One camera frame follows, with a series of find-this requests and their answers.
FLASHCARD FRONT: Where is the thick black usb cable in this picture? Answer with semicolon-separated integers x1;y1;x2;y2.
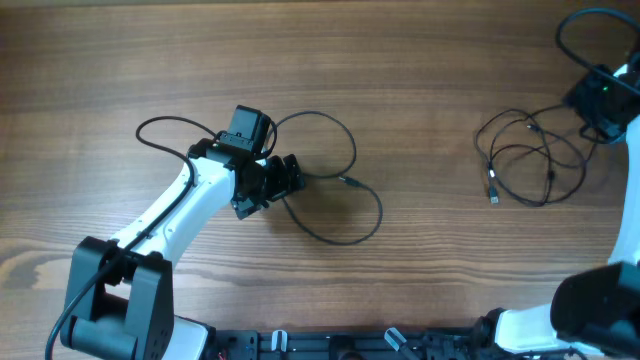
264;110;384;247

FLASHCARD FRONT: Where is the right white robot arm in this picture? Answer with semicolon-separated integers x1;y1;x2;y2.
466;53;639;359

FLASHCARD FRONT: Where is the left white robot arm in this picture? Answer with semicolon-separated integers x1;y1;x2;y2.
44;106;304;359

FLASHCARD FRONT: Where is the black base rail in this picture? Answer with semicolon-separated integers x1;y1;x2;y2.
214;327;591;360

